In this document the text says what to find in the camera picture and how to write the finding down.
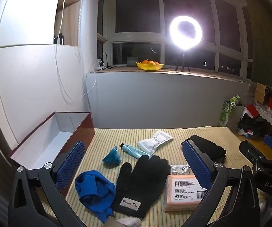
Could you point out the silver foil packet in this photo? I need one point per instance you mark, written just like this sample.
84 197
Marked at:
179 169

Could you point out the pile of red black clothes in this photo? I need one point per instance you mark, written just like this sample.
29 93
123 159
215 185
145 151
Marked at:
251 120

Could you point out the yellow striped table mat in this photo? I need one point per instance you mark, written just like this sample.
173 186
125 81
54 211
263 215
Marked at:
107 137

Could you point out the plant pot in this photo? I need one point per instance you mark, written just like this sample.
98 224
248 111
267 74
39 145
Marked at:
131 62

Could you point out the red-brown storage box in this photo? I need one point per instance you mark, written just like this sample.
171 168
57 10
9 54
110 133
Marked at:
46 144

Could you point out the blue cloth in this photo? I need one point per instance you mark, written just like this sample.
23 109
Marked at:
95 189

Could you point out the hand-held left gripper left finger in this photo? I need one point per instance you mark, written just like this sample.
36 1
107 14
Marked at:
71 163

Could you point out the wooden wall shelf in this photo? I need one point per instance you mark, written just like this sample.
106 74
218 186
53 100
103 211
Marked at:
67 16

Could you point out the white window frame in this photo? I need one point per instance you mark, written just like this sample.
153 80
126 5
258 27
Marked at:
160 36

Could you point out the green tissue pack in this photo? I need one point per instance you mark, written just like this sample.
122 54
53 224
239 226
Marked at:
227 113

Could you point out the pink cloth packet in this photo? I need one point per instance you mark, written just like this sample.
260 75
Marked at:
183 194

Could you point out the light blue cream tube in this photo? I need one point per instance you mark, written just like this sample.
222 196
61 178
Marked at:
133 151

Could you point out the black bottles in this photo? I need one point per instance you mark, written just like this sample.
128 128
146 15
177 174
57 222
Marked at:
60 39

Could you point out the white plastic packet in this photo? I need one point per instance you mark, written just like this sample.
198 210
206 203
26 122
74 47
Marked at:
153 141

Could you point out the black fabric pouch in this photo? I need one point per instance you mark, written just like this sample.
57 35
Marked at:
209 149

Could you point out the wooden windowsill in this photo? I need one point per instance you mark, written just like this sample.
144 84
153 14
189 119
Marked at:
206 73

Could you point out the white power strip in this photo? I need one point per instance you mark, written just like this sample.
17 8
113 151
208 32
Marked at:
101 67

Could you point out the brown cardboard box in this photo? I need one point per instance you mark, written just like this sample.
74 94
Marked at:
260 93

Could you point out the black knit glove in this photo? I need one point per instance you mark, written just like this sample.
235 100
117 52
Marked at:
140 184

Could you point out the yellow fruit bowl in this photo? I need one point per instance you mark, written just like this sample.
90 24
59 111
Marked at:
150 67

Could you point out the orange fruit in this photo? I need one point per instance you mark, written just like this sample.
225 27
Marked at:
145 62
155 63

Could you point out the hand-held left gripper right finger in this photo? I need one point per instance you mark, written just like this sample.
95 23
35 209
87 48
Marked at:
196 165

